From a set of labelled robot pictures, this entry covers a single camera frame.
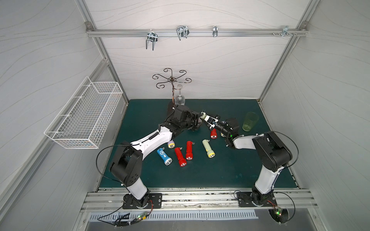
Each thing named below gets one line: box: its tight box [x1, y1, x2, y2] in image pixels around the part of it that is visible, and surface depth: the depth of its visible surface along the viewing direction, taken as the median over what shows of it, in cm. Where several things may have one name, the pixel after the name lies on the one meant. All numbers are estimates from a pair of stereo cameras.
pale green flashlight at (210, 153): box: [201, 139, 216, 159], surface depth 92 cm
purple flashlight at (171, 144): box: [167, 139, 176, 149], surface depth 94 cm
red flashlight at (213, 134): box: [210, 128, 218, 140], surface depth 98 cm
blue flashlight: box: [156, 146, 173, 166], surface depth 88 cm
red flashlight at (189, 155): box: [185, 140, 196, 161], surface depth 91 cm
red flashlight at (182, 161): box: [174, 147, 187, 167], surface depth 88 cm
